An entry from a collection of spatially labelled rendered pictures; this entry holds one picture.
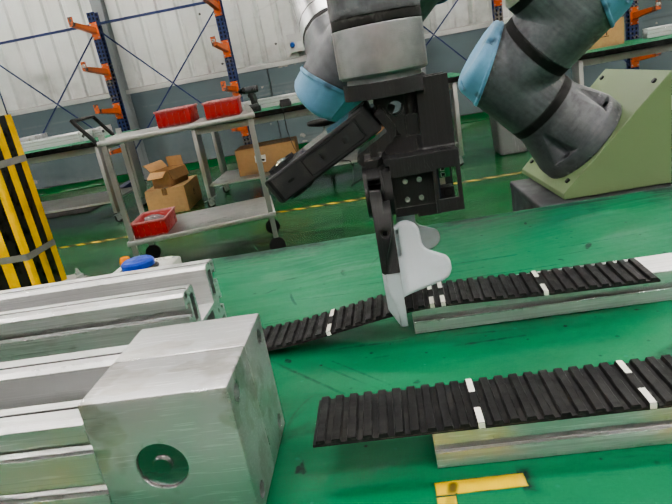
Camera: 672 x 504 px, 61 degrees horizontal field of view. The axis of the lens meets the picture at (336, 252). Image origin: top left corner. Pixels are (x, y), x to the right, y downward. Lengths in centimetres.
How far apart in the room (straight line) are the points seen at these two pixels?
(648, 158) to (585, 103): 12
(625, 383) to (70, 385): 38
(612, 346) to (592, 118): 50
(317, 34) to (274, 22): 751
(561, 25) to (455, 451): 65
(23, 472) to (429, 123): 38
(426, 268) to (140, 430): 26
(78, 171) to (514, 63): 845
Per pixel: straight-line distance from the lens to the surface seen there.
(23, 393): 49
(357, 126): 49
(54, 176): 929
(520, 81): 92
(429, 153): 48
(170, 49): 847
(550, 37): 90
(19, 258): 383
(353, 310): 57
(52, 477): 41
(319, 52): 62
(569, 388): 40
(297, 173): 50
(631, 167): 97
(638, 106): 97
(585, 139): 95
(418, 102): 49
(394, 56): 47
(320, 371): 52
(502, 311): 56
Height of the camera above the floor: 103
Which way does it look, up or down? 18 degrees down
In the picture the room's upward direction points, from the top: 11 degrees counter-clockwise
